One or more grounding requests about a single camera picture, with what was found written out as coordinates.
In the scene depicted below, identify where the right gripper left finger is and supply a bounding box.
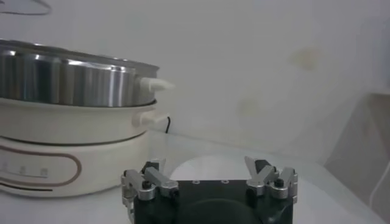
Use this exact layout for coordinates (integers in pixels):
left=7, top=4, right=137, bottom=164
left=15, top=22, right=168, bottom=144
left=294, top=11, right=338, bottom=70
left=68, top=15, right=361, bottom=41
left=121, top=158, right=180, bottom=201

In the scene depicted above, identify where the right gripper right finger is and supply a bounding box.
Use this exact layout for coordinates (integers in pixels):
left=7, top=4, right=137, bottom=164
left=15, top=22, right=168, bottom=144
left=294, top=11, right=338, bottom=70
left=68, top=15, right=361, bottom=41
left=243, top=156, right=299, bottom=200

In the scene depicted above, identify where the stainless steel steamer basket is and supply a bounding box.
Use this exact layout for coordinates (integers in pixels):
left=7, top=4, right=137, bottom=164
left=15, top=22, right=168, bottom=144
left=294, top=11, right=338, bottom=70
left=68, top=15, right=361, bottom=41
left=0, top=38, right=175, bottom=108

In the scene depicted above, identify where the white round plate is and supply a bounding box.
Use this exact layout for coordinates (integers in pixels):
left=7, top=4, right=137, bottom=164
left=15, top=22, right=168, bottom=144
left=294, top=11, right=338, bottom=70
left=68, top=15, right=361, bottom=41
left=169, top=154, right=260, bottom=182

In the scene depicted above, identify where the white electric cooker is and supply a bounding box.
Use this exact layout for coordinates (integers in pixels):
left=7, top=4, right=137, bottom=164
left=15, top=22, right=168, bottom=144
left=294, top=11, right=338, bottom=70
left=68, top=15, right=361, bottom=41
left=0, top=97, right=171, bottom=198

